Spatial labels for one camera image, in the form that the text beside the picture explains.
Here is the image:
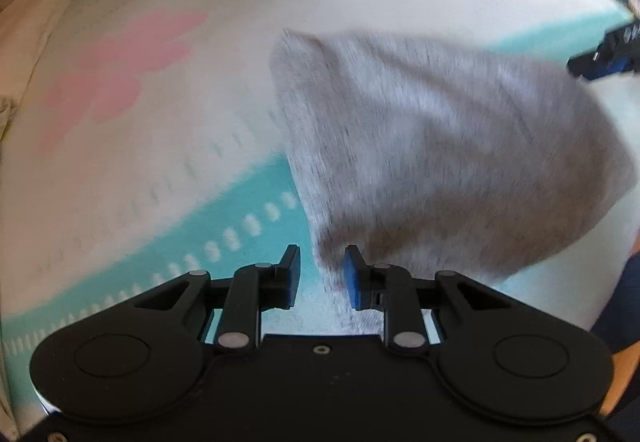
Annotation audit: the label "blue clothed operator leg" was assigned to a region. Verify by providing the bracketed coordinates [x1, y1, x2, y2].
[591, 252, 640, 441]

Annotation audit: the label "cream rolled bed bumper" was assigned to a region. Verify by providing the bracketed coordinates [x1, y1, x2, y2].
[1, 0, 73, 142]

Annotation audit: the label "grey speckled pants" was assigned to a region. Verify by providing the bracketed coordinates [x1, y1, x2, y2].
[270, 31, 638, 332]

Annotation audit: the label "pastel floral bed sheet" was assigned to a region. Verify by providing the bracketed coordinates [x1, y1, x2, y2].
[1, 0, 629, 431]

